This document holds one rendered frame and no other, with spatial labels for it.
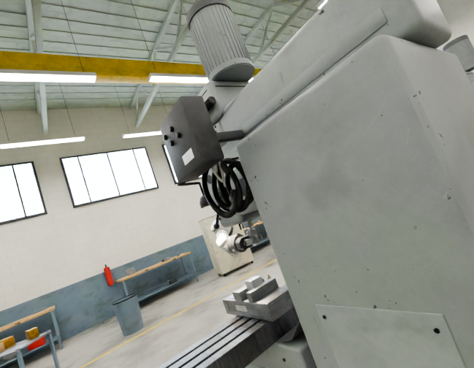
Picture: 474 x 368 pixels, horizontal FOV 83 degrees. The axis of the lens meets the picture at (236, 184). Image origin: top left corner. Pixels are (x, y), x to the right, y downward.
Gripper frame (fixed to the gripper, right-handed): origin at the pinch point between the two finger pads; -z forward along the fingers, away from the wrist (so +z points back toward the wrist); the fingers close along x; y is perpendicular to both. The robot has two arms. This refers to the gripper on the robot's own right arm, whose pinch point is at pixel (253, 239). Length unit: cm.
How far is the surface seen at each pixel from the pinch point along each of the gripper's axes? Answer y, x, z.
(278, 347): 38.4, -16.5, -13.4
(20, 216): -218, -113, 737
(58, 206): -225, -32, 744
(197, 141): -35, -37, -41
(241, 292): 18.6, -14.1, 2.7
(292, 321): 35.1, -4.1, -11.0
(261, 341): 33.9, -20.9, -11.1
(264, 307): 24.1, -15.3, -11.7
